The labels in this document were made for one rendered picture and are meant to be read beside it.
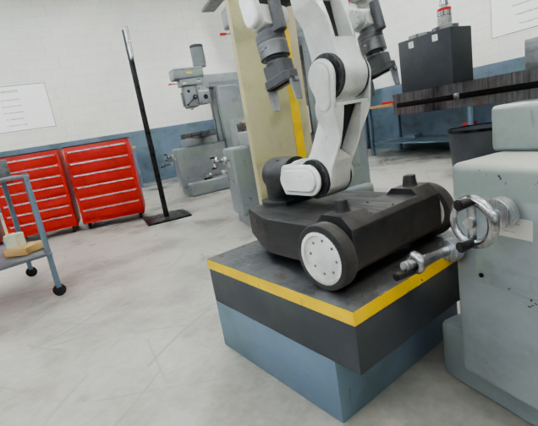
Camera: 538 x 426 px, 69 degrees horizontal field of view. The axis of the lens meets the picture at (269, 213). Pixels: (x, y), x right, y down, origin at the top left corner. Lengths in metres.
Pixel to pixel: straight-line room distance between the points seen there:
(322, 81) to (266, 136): 1.28
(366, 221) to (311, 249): 0.18
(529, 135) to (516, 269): 0.34
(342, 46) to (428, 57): 0.40
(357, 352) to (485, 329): 0.34
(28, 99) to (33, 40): 1.18
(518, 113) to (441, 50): 0.49
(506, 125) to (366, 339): 0.67
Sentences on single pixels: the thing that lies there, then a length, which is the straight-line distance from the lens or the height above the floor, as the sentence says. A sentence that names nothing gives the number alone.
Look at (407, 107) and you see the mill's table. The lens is 1.63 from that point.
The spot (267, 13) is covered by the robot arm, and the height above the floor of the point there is 1.20.
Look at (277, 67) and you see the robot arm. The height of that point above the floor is 1.05.
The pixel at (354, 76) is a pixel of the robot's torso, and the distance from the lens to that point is 1.30.
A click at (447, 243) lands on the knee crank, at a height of 0.53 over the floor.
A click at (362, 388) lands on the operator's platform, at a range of 1.35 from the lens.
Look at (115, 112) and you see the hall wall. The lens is 9.63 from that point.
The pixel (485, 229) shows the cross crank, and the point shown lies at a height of 0.62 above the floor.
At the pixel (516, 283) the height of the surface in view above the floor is 0.45.
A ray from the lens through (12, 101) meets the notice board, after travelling 9.74.
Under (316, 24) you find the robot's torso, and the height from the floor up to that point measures 1.17.
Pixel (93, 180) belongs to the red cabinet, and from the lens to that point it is 5.10.
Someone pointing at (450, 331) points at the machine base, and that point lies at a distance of 1.41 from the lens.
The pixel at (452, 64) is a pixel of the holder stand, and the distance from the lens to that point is 1.56.
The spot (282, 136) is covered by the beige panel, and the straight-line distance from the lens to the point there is 2.55.
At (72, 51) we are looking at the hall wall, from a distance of 9.80.
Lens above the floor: 0.90
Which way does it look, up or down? 13 degrees down
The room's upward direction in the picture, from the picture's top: 9 degrees counter-clockwise
